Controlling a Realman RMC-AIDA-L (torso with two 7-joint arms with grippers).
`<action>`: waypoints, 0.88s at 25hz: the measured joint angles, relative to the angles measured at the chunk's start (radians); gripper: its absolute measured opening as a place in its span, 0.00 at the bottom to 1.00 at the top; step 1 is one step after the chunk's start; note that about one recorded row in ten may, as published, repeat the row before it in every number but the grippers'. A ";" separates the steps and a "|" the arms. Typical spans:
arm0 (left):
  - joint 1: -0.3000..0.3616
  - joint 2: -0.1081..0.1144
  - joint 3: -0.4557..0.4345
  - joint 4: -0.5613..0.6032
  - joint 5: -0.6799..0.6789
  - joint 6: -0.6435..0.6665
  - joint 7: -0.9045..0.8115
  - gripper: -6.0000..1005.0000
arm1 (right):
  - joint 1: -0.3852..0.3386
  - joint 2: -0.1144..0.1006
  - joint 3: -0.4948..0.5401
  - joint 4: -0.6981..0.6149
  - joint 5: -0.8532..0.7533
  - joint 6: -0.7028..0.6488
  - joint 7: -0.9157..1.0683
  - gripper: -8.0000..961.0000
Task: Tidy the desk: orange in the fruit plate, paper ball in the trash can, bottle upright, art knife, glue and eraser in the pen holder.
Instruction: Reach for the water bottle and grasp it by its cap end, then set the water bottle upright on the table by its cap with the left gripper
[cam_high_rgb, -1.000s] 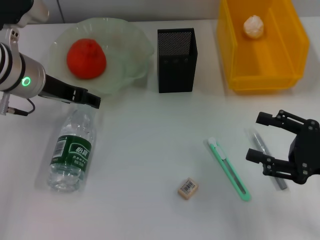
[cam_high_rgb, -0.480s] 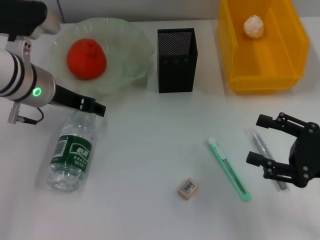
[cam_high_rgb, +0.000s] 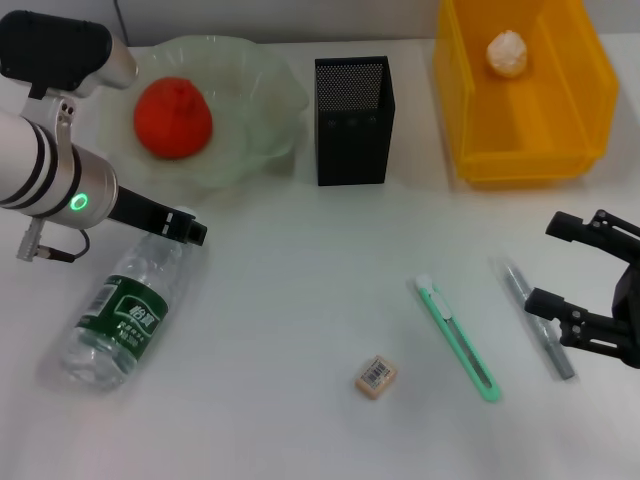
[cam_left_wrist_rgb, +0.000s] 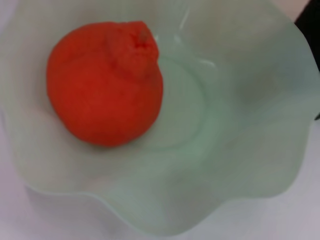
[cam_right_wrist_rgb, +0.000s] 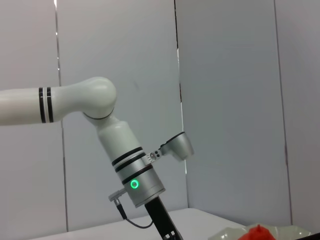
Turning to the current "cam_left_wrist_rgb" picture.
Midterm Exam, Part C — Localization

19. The pale green glass fruit plate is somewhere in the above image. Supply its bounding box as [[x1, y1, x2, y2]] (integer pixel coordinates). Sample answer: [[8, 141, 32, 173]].
[[0, 0, 320, 237]]

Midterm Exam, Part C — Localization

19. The orange fruit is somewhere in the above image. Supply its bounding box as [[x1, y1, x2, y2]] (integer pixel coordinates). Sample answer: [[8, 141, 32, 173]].
[[46, 20, 165, 148]]

